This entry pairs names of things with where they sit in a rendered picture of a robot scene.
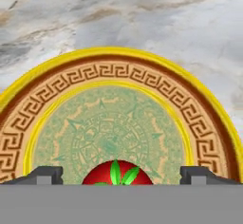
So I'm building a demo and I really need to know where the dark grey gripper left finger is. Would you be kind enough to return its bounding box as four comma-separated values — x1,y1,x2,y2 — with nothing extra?
0,165,64,186

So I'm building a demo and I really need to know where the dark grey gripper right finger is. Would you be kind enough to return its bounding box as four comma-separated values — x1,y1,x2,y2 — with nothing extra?
179,165,243,186

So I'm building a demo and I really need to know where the red tomato with green leaves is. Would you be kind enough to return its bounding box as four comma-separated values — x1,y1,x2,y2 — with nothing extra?
82,159,154,186

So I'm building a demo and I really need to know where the yellow rimmed patterned plate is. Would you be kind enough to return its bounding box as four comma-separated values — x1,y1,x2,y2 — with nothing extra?
0,46,243,186

